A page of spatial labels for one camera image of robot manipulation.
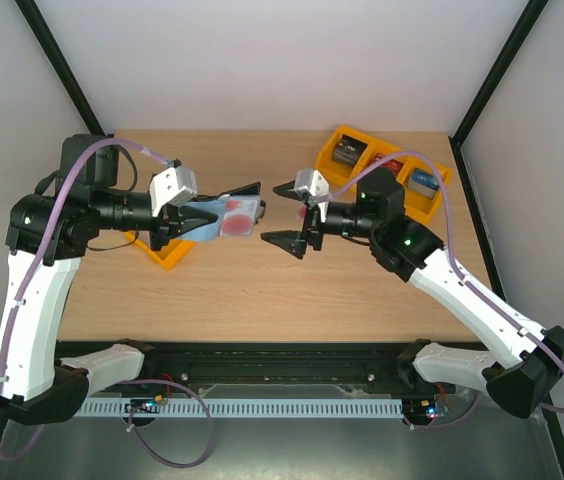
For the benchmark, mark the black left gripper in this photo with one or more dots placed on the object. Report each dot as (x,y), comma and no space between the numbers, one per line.
(170,218)

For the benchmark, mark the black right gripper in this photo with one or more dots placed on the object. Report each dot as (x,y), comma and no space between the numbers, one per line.
(313,228)

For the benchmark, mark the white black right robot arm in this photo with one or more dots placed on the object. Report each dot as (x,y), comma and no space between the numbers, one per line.
(521,362)

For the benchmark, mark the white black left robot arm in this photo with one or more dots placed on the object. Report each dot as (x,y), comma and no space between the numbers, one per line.
(102,183)

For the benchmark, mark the black card stack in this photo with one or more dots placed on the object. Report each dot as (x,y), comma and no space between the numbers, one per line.
(348,150)

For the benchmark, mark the blue card stack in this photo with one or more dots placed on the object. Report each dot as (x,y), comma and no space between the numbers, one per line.
(423,183)

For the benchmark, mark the small yellow plastic bin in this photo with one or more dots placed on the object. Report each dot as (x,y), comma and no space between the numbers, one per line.
(168,256)

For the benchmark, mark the yellow three-compartment tray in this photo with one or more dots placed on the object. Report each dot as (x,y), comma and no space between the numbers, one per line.
(417,207)

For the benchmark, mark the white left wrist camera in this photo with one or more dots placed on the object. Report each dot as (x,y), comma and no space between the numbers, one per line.
(174,185)

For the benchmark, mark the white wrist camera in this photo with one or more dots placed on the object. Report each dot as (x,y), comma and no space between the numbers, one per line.
(311,186)
(174,185)

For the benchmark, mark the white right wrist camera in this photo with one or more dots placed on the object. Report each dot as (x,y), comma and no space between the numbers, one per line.
(311,186)

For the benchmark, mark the black aluminium frame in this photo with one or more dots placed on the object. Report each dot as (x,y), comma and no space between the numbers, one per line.
(39,27)

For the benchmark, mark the white slotted cable duct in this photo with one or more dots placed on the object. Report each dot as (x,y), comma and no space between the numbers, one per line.
(346,408)

